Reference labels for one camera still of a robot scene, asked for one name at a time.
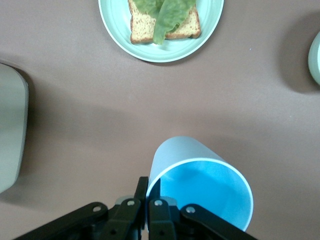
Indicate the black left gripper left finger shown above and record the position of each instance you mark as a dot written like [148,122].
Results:
[125,220]

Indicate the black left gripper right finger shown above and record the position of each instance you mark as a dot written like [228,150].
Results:
[162,220]

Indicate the blue plastic cup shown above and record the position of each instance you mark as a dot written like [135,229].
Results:
[207,185]

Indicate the beige and chrome toaster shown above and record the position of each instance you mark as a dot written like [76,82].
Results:
[12,125]

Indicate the light green plate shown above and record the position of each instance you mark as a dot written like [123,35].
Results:
[117,30]

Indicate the toast slice with crust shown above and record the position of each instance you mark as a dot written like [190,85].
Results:
[141,30]

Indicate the green lettuce leaf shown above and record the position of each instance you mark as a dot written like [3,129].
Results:
[167,22]

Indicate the light green bowl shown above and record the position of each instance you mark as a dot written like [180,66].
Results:
[315,62]

